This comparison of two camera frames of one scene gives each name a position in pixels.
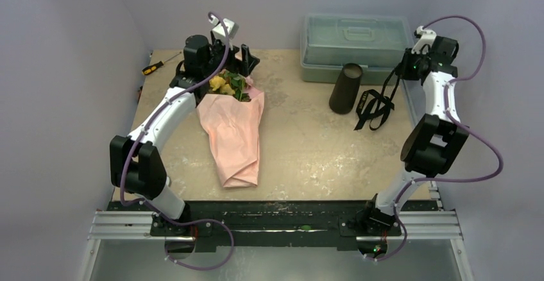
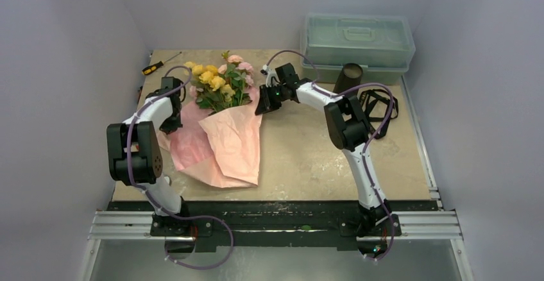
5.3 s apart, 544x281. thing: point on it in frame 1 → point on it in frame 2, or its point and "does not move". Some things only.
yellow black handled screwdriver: [155, 67] does not move
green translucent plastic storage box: [374, 42] does not move
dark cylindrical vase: [342, 97] does not move
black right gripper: [413, 64] → [269, 100]
